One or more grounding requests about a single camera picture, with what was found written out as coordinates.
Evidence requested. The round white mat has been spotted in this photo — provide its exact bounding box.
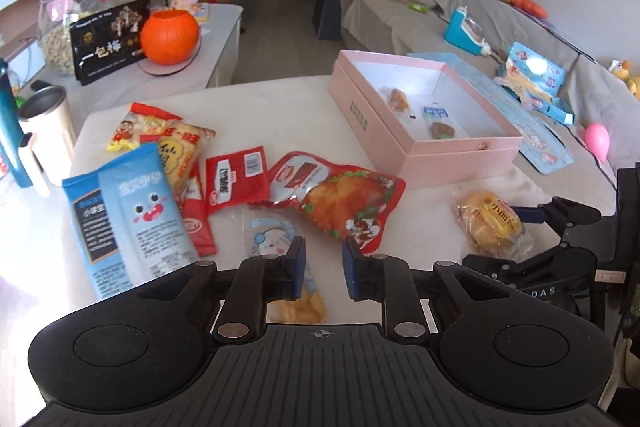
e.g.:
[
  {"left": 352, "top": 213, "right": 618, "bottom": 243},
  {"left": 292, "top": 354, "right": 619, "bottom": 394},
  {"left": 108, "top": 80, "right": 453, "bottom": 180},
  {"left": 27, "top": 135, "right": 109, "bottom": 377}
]
[{"left": 137, "top": 37, "right": 203, "bottom": 78}]

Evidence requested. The white low cabinet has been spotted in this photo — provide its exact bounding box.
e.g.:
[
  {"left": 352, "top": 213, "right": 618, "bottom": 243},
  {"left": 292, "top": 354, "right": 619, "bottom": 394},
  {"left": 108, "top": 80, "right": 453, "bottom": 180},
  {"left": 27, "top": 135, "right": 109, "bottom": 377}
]
[{"left": 0, "top": 2, "right": 246, "bottom": 188}]

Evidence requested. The clear cartoon chips packet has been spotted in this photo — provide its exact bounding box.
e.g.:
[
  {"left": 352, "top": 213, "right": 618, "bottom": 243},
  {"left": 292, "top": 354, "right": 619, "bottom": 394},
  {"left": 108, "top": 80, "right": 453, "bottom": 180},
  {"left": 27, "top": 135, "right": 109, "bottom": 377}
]
[{"left": 240, "top": 207, "right": 328, "bottom": 324}]

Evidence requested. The orange cushion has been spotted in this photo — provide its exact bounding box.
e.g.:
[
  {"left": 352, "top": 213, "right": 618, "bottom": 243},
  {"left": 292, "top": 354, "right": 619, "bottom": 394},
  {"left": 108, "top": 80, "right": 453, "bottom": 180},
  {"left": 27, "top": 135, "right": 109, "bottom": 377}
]
[{"left": 510, "top": 0, "right": 549, "bottom": 18}]

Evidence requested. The black printed box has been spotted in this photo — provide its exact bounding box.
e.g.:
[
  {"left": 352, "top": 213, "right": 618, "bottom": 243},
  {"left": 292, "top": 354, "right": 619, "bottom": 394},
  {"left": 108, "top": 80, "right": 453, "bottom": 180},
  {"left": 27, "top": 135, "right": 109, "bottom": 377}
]
[{"left": 69, "top": 0, "right": 152, "bottom": 86}]

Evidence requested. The teal bottle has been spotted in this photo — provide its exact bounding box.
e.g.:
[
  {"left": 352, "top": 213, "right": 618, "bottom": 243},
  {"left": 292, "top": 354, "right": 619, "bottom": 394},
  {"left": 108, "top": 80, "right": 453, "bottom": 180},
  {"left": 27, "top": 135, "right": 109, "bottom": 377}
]
[{"left": 0, "top": 59, "right": 33, "bottom": 188}]

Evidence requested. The red yellow rice cracker packet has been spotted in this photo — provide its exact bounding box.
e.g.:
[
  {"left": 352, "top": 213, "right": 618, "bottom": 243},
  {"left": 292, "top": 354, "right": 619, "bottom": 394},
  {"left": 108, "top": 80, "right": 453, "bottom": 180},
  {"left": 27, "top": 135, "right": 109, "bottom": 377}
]
[{"left": 106, "top": 102, "right": 217, "bottom": 198}]

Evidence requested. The grey covered sofa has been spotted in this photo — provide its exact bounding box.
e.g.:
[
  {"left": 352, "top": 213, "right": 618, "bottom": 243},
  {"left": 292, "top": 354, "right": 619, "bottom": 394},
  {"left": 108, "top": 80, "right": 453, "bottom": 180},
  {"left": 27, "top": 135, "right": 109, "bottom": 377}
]
[{"left": 340, "top": 0, "right": 640, "bottom": 208}]

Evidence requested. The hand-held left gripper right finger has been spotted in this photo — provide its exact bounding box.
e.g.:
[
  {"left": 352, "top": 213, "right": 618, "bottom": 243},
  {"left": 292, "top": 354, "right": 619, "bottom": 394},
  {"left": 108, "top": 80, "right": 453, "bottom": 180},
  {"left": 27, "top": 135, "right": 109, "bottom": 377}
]
[{"left": 343, "top": 239, "right": 501, "bottom": 347}]

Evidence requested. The cream mug with handle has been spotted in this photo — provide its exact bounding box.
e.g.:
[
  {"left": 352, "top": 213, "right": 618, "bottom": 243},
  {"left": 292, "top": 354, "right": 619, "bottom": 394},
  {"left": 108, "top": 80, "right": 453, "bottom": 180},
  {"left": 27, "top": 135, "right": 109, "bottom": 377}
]
[{"left": 19, "top": 87, "right": 77, "bottom": 198}]

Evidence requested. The pink gift box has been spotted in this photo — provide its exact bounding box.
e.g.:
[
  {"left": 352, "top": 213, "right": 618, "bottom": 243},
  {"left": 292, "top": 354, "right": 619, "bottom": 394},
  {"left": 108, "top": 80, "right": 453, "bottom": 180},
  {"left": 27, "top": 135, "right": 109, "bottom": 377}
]
[{"left": 328, "top": 49, "right": 524, "bottom": 184}]

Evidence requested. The small red snack packet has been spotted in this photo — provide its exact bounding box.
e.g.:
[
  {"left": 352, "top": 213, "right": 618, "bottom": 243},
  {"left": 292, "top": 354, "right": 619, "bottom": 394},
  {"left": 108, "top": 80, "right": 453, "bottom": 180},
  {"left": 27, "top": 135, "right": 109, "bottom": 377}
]
[{"left": 205, "top": 146, "right": 271, "bottom": 214}]

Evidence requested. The pink balloon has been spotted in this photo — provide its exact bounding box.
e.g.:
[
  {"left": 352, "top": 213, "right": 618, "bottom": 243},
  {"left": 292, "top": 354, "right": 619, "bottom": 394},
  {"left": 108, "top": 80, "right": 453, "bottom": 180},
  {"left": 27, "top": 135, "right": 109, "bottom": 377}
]
[{"left": 585, "top": 123, "right": 612, "bottom": 164}]

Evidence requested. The long red snack packet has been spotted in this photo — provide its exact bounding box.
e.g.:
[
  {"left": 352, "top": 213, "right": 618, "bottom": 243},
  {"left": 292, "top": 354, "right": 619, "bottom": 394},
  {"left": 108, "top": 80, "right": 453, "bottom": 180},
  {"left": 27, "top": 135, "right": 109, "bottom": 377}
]
[{"left": 177, "top": 167, "right": 217, "bottom": 258}]

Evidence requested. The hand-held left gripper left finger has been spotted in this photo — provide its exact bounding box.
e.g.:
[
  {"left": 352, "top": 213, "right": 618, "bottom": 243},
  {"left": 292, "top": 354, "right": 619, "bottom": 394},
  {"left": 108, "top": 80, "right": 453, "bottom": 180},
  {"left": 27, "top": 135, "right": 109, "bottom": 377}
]
[{"left": 150, "top": 238, "right": 307, "bottom": 348}]

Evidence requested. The cartoon printed toy box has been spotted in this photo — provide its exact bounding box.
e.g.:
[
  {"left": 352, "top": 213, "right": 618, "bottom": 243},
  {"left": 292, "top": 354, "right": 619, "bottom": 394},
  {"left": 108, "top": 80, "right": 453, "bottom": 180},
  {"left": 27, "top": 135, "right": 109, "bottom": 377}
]
[{"left": 494, "top": 42, "right": 576, "bottom": 126}]

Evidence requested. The small orange wrapped snack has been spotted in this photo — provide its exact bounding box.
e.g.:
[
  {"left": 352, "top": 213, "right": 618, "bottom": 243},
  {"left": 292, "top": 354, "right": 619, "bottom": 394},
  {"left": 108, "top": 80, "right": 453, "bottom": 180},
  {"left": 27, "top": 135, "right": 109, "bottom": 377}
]
[{"left": 387, "top": 88, "right": 412, "bottom": 112}]

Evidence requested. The red roast chicken packet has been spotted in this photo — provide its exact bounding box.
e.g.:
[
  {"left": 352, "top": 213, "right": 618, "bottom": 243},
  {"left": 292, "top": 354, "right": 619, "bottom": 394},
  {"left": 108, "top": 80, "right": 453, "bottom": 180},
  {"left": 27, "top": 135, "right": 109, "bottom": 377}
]
[{"left": 248, "top": 151, "right": 407, "bottom": 255}]

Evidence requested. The large blue snack packet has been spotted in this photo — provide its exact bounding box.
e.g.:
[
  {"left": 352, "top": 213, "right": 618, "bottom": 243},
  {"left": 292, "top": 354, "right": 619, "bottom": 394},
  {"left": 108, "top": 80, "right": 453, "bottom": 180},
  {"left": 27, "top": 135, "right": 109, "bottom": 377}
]
[{"left": 61, "top": 143, "right": 201, "bottom": 300}]

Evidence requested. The bread bun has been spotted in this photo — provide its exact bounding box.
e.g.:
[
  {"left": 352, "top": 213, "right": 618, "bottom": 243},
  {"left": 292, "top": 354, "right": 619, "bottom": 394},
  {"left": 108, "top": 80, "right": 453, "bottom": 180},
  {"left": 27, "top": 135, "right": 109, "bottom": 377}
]
[{"left": 452, "top": 189, "right": 533, "bottom": 258}]

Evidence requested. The orange pumpkin bucket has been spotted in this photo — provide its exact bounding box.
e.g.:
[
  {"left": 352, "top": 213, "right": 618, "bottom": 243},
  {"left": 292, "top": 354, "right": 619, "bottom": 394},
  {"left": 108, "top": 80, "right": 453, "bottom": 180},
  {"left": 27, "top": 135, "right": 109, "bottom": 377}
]
[{"left": 140, "top": 10, "right": 201, "bottom": 66}]

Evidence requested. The large glass jar of nuts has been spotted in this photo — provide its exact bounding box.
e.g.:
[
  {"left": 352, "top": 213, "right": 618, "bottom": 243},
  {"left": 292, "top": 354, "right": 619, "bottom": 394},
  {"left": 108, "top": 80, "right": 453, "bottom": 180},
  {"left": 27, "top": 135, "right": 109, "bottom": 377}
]
[{"left": 37, "top": 0, "right": 173, "bottom": 76}]

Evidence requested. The light blue printed box lid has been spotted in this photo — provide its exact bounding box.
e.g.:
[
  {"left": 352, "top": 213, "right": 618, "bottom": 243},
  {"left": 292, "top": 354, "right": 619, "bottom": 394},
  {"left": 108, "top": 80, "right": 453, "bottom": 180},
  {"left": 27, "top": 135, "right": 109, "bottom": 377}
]
[{"left": 407, "top": 52, "right": 576, "bottom": 178}]

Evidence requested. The teal and white toy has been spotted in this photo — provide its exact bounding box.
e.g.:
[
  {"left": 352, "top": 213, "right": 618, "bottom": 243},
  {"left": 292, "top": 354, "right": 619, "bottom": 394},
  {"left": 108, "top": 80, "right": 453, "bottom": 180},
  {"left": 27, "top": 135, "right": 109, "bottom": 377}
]
[{"left": 445, "top": 7, "right": 493, "bottom": 56}]

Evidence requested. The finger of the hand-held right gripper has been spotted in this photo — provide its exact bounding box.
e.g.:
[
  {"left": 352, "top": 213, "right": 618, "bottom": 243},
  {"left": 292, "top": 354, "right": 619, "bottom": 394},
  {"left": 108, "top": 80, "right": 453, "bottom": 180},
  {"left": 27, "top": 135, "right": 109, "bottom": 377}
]
[
  {"left": 515, "top": 197, "right": 603, "bottom": 238},
  {"left": 462, "top": 243, "right": 598, "bottom": 290}
]

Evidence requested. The yellow duck plush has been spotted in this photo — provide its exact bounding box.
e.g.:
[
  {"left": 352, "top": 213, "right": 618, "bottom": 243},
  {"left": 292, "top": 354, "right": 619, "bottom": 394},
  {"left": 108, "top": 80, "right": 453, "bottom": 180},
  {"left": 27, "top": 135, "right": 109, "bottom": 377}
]
[{"left": 609, "top": 59, "right": 640, "bottom": 100}]

